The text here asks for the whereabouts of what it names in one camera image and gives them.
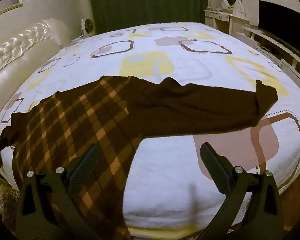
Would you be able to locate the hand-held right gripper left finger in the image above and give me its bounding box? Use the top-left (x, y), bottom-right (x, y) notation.
top-left (16, 144), bottom-right (102, 240)

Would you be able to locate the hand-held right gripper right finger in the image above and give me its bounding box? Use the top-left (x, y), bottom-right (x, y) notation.
top-left (199, 142), bottom-right (284, 240)

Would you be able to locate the brown plaid sweater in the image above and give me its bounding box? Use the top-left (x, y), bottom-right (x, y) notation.
top-left (1, 76), bottom-right (278, 240)

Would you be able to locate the white patterned bed sheet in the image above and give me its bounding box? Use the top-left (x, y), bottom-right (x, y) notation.
top-left (0, 21), bottom-right (300, 233)

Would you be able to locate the person's patterned clothing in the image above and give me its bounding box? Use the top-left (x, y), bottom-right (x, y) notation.
top-left (0, 187), bottom-right (23, 230)

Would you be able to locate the cream tufted headboard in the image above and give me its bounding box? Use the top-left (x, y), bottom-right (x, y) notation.
top-left (0, 17), bottom-right (73, 140)

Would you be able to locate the white dressing table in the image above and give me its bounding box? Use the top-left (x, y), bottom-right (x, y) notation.
top-left (204, 7), bottom-right (255, 43)

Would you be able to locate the black television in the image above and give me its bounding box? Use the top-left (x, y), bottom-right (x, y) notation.
top-left (259, 0), bottom-right (300, 54)

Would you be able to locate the green curtain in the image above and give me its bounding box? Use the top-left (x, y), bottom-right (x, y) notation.
top-left (86, 0), bottom-right (209, 34)

